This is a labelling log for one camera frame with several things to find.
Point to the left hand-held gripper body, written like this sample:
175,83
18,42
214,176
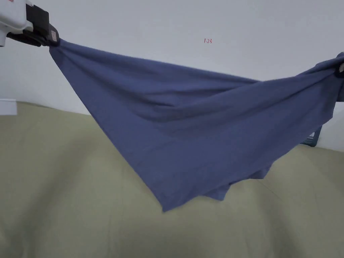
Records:
13,14

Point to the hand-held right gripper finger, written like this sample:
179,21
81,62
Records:
337,73

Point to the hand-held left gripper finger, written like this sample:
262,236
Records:
51,34
25,38

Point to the dark blue shirt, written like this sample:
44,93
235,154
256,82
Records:
188,121

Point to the dark teal box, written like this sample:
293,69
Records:
314,140

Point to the white ledge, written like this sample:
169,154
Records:
7,107

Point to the bed with pale green sheet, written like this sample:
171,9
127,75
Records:
59,188

